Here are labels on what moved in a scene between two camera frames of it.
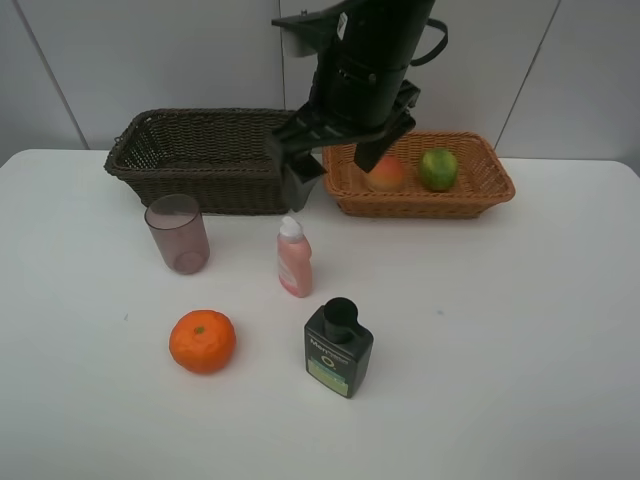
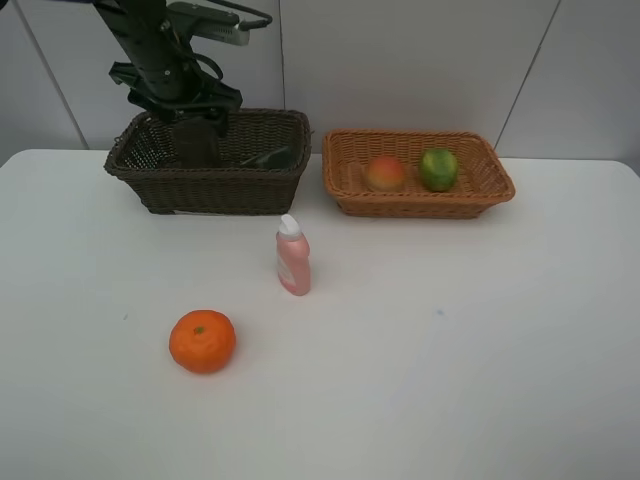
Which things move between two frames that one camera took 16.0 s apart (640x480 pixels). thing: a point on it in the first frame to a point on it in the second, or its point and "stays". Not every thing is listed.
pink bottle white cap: [294, 257] stays
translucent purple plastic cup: [179, 226] to [195, 143]
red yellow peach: [387, 173] stays
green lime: [438, 169] stays
